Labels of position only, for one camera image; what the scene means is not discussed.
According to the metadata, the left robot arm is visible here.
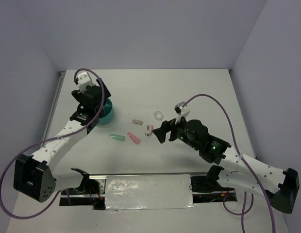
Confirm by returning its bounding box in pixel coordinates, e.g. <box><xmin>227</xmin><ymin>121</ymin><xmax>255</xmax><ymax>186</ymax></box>
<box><xmin>13</xmin><ymin>72</ymin><xmax>111</xmax><ymax>202</ymax></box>

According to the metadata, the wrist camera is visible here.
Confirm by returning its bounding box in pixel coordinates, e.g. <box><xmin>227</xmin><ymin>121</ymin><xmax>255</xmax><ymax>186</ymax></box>
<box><xmin>71</xmin><ymin>71</ymin><xmax>95</xmax><ymax>94</ymax></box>
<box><xmin>174</xmin><ymin>101</ymin><xmax>190</xmax><ymax>124</ymax></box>

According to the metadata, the teal round divided container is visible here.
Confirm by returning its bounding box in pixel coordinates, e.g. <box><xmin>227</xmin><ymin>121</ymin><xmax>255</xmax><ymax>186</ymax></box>
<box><xmin>98</xmin><ymin>99</ymin><xmax>115</xmax><ymax>126</ymax></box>

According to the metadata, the clear tape roll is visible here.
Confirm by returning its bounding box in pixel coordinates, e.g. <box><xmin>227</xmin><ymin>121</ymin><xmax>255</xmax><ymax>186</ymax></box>
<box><xmin>154</xmin><ymin>111</ymin><xmax>164</xmax><ymax>121</ymax></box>

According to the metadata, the green highlighter cap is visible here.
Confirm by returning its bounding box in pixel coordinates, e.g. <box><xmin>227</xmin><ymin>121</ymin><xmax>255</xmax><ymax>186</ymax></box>
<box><xmin>109</xmin><ymin>134</ymin><xmax>126</xmax><ymax>141</ymax></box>

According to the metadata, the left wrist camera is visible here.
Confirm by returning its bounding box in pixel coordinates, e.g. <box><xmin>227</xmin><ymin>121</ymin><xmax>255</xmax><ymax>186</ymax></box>
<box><xmin>71</xmin><ymin>71</ymin><xmax>95</xmax><ymax>94</ymax></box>

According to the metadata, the pink highlighter cap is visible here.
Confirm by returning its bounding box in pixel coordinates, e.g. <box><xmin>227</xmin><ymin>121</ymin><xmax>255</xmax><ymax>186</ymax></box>
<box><xmin>127</xmin><ymin>132</ymin><xmax>141</xmax><ymax>145</ymax></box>

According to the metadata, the grey eraser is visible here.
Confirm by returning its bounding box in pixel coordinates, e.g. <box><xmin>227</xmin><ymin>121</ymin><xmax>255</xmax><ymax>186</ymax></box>
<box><xmin>132</xmin><ymin>119</ymin><xmax>143</xmax><ymax>125</ymax></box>

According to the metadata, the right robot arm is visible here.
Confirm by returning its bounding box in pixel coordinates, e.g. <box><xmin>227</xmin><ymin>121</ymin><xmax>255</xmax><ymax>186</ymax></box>
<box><xmin>152</xmin><ymin>118</ymin><xmax>300</xmax><ymax>214</ymax></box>

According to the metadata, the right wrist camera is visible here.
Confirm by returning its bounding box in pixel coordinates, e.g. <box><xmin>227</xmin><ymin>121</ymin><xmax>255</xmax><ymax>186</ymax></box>
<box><xmin>174</xmin><ymin>101</ymin><xmax>190</xmax><ymax>124</ymax></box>

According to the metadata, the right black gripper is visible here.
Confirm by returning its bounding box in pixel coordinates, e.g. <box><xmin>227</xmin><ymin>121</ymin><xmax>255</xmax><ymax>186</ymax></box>
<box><xmin>152</xmin><ymin>112</ymin><xmax>200</xmax><ymax>150</ymax></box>

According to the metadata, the pink white mini stapler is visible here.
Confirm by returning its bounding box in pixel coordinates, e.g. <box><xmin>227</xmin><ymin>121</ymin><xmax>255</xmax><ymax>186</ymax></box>
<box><xmin>144</xmin><ymin>125</ymin><xmax>153</xmax><ymax>136</ymax></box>

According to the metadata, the silver foil base cover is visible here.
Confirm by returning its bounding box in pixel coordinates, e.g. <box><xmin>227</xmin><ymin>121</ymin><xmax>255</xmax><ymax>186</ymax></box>
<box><xmin>105</xmin><ymin>174</ymin><xmax>194</xmax><ymax>210</ymax></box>

